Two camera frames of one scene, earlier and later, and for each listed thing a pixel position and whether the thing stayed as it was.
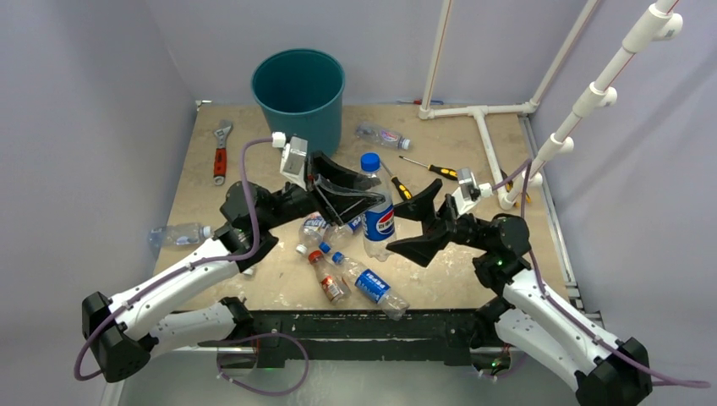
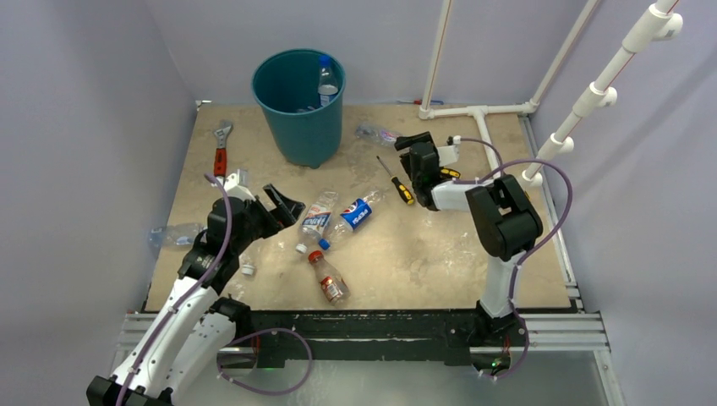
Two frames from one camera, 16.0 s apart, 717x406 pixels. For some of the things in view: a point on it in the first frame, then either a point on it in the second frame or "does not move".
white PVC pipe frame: x=664 y=22 does not move
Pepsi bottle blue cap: x=389 y=301 to x=328 y=86
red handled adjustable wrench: x=220 y=162 does not move
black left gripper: x=340 y=205 to x=287 y=211
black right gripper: x=423 y=249 to x=405 y=141
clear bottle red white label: x=312 y=228 does not move
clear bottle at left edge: x=177 y=234 does not move
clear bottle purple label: x=373 y=133 does not move
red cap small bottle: x=335 y=287 does not move
